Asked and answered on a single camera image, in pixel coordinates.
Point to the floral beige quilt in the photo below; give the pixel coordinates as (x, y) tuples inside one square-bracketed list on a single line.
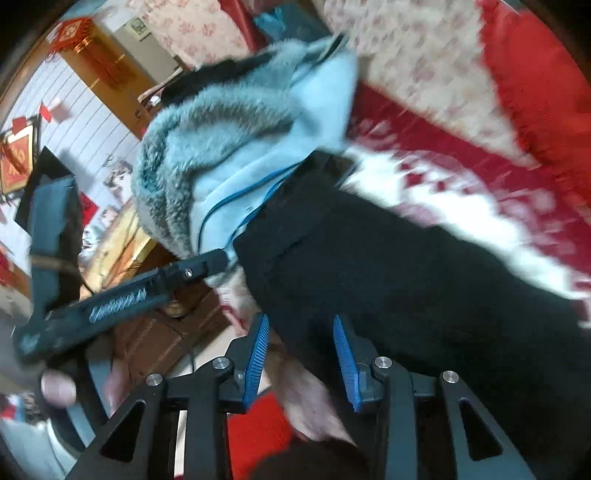
[(438, 69)]

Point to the teal cloth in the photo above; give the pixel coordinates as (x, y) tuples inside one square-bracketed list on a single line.
[(281, 25)]

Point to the brown wooden cabinet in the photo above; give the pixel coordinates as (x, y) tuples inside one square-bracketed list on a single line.
[(157, 332)]

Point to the white appliance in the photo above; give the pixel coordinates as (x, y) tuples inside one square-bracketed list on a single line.
[(147, 46)]

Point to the red round cushion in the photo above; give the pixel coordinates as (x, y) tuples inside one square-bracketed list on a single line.
[(545, 92)]

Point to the black pants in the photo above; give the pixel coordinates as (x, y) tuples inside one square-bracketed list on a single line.
[(392, 277)]

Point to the red diamond wall poster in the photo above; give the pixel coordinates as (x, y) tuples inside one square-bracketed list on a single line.
[(16, 159)]

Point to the red and white printed blanket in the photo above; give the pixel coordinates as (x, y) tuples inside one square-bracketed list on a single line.
[(461, 194)]

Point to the red knot wall decoration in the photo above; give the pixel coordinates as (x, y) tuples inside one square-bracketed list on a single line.
[(69, 33)]

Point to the light blue fleece jacket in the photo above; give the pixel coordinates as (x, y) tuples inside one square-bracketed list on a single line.
[(258, 152)]

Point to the wooden door with red knot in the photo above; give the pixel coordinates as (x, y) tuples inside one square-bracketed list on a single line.
[(111, 74)]

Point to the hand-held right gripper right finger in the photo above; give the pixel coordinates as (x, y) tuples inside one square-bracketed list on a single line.
[(347, 364)]

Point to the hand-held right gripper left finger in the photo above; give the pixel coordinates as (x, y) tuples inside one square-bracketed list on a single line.
[(256, 360)]

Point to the person's left hand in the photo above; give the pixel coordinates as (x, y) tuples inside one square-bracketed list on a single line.
[(57, 388)]

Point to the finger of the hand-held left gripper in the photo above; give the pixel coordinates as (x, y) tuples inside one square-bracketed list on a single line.
[(194, 271)]

